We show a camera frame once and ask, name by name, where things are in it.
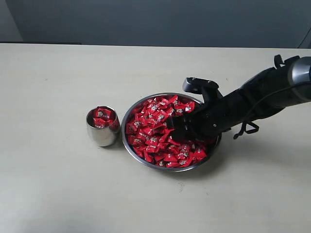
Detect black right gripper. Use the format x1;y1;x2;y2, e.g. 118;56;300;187
166;67;291;144

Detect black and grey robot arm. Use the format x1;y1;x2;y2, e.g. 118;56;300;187
167;55;311;142

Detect pile of red wrapped candies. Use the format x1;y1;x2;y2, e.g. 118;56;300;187
125;95;209;168

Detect round metal bowl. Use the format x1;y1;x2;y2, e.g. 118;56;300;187
121;92;222;173

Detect stainless steel cup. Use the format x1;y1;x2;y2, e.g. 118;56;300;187
86;106;121;147

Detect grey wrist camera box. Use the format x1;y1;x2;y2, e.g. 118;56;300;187
182;77;219;94

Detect black cable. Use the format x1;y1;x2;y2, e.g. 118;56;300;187
233;55;311;139

